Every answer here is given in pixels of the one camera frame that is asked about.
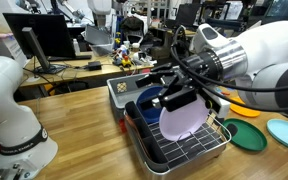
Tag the black power adapter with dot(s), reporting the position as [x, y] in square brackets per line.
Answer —
[94, 65]

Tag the green plate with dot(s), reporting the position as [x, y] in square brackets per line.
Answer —
[247, 136]

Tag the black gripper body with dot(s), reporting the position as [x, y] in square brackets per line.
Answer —
[180, 93]

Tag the yellow plate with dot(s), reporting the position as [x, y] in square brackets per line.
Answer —
[245, 111]

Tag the light turquoise plate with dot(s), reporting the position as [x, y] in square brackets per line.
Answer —
[287, 133]

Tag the lilac plate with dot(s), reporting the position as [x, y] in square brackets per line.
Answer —
[184, 123]

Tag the black jacket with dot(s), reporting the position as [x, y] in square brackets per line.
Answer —
[132, 26]

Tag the black computer monitor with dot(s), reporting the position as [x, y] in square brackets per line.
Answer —
[47, 33]

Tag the wooden background desk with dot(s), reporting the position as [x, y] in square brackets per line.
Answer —
[74, 71]

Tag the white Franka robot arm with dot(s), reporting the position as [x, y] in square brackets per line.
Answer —
[270, 43]

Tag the small checkered tag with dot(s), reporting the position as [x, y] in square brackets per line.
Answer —
[121, 87]

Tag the clear plastic storage bin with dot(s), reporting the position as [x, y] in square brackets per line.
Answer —
[99, 41]

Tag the grey plastic bin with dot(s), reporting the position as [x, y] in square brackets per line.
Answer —
[117, 100]

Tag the white plastic bottle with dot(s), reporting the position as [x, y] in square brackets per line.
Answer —
[76, 47]

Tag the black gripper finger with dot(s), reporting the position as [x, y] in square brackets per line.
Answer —
[157, 75]
[154, 98]

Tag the grey dish drying rack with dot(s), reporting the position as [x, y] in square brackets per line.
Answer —
[184, 156]

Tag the dark blue plate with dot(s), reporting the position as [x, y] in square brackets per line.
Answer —
[149, 115]

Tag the black keyboard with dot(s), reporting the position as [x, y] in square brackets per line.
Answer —
[70, 58]

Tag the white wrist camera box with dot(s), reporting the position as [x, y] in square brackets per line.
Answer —
[219, 105]

